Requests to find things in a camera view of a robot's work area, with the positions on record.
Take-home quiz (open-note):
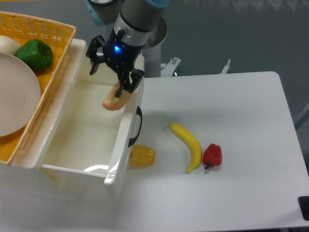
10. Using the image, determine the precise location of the red bell pepper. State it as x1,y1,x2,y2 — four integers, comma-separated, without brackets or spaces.
202,144,223,170

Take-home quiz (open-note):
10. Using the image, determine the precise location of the yellow bell pepper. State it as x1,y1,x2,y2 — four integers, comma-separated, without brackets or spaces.
129,145,156,167

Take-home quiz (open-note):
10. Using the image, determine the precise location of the white upper drawer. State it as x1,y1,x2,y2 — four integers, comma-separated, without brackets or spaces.
32,51,145,186

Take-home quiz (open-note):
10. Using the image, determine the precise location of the white onion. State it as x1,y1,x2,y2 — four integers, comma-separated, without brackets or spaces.
0,35,21,56

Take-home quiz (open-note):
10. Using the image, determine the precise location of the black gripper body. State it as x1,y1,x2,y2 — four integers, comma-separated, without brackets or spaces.
102,29,145,74

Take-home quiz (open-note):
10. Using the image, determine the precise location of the white bracket behind table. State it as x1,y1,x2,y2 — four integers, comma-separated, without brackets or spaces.
220,59,231,74

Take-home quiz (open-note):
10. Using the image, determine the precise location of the triangle bread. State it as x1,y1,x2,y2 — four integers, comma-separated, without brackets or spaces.
102,81,132,111

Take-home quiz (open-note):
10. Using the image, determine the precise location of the yellow banana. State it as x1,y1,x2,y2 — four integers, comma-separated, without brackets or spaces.
169,122,202,174

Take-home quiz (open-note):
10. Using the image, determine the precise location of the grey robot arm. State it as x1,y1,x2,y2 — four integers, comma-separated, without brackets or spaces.
86,0,169,98

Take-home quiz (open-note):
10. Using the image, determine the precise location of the beige plate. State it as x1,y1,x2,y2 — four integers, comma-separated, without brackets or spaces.
0,53,41,136

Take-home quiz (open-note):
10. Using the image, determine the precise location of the black drawer handle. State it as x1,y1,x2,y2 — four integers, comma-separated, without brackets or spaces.
128,106,143,147

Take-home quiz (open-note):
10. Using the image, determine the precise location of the yellow woven basket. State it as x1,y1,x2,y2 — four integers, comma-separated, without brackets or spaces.
0,11,76,165

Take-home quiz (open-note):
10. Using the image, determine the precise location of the black clamp at table edge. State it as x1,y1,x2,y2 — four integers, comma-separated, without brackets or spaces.
298,196,309,221

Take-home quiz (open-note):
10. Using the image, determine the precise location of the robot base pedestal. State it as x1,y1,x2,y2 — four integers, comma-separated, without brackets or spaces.
142,17,181,78

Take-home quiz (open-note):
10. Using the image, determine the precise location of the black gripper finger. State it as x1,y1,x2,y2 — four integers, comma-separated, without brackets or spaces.
115,68,144,98
85,35,108,75

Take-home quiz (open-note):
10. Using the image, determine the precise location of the green bell pepper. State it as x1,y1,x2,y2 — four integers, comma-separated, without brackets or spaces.
14,39,53,72

